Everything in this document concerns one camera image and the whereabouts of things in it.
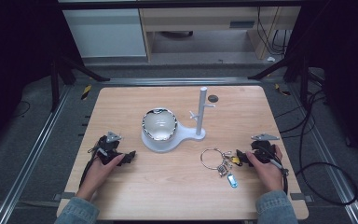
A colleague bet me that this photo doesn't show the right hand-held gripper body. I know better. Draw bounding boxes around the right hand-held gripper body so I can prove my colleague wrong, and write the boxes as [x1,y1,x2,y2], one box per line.
[248,133,281,164]

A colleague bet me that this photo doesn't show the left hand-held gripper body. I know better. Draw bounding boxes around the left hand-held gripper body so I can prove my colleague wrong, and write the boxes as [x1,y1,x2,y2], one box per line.
[97,131,126,166]

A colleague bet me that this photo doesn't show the metal key ring with keys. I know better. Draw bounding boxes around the metal key ring with keys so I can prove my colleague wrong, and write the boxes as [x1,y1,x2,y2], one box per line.
[200,147,241,189]

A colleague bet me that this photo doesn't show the person's right hand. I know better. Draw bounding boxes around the person's right hand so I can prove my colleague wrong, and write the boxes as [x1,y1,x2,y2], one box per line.
[245,144,284,194]

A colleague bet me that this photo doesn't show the person's left hand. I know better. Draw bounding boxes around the person's left hand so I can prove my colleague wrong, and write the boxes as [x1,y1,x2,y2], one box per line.
[76,153,126,202]

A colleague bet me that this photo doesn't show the white stand with pegs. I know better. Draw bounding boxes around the white stand with pegs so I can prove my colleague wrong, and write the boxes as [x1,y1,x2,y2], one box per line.
[140,86,216,154]

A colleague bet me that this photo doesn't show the yellow black tape strip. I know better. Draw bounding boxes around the yellow black tape strip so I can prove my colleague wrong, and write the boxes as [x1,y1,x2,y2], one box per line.
[80,84,93,101]
[274,82,292,97]

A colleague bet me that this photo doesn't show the black metal stand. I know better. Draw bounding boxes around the black metal stand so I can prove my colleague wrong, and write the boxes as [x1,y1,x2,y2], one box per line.
[49,54,112,113]
[247,54,312,108]

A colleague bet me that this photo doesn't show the white cabinet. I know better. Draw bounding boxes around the white cabinet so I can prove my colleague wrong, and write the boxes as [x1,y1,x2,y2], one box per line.
[62,7,147,59]

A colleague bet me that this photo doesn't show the light wooden desk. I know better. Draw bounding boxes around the light wooden desk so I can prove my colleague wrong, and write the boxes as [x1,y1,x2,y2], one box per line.
[138,6,302,63]

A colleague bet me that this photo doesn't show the left hand-held gripper cable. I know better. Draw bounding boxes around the left hand-held gripper cable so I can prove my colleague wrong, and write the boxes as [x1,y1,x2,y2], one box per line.
[78,145,104,189]

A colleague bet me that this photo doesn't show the hand-held gripper cable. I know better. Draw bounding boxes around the hand-held gripper cable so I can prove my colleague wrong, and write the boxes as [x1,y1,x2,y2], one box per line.
[78,145,104,189]
[269,158,290,196]

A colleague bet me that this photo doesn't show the right hand-held gripper cable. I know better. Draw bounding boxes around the right hand-held gripper cable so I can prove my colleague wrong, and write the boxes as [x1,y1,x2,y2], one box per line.
[269,158,290,196]

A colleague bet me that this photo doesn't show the black floor cable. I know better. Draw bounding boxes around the black floor cable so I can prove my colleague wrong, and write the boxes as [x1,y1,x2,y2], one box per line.
[274,88,358,206]

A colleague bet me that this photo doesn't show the aluminium floor rail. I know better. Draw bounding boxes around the aluminium floor rail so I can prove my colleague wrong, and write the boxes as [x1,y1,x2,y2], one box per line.
[287,83,358,224]
[101,77,264,87]
[0,85,73,224]

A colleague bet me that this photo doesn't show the black cables under desk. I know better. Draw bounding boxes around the black cables under desk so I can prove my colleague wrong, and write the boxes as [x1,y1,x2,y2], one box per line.
[255,6,294,57]

